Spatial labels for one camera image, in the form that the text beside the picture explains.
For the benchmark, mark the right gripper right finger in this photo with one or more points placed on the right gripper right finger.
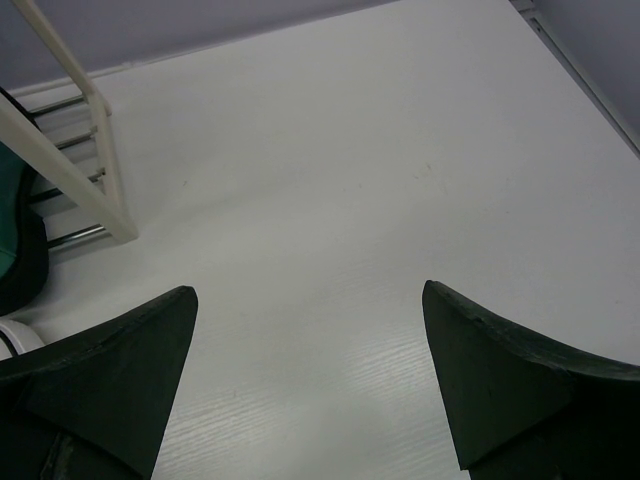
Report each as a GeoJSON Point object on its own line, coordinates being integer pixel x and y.
{"type": "Point", "coordinates": [521, 405]}

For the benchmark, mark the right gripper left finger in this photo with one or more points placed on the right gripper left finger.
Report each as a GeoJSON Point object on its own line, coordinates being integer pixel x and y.
{"type": "Point", "coordinates": [94, 405]}

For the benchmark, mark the cream shoe rack chrome bars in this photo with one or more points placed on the cream shoe rack chrome bars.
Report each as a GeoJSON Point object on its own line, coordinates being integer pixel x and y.
{"type": "Point", "coordinates": [101, 195]}

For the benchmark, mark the teal leather loafer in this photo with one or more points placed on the teal leather loafer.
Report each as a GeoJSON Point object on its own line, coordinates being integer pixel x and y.
{"type": "Point", "coordinates": [24, 250]}

